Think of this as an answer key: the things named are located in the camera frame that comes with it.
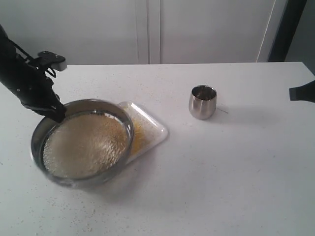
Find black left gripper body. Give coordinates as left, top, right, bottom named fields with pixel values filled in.
left=9, top=54, right=60, bottom=108

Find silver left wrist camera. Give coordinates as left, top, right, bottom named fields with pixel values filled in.
left=37, top=51, right=67, bottom=72

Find round steel mesh sieve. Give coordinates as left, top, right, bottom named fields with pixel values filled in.
left=31, top=99, right=134, bottom=189

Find stainless steel cup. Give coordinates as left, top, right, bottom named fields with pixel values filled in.
left=189, top=85, right=217, bottom=120

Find white cabinet doors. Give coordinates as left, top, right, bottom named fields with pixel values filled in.
left=0, top=0, right=275, bottom=64

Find grain mixture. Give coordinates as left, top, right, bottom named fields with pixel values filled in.
left=43, top=114, right=129, bottom=178

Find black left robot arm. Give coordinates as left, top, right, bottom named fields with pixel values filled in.
left=0, top=28, right=67, bottom=123

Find yellow millet grains pile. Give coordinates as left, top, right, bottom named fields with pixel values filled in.
left=124, top=102, right=161, bottom=156

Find white rectangular tray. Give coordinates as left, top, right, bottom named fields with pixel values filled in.
left=118, top=101, right=168, bottom=164

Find dark vertical post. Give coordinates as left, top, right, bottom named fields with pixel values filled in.
left=268, top=0, right=307, bottom=62

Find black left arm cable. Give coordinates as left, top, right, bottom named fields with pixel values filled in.
left=9, top=40, right=57, bottom=79

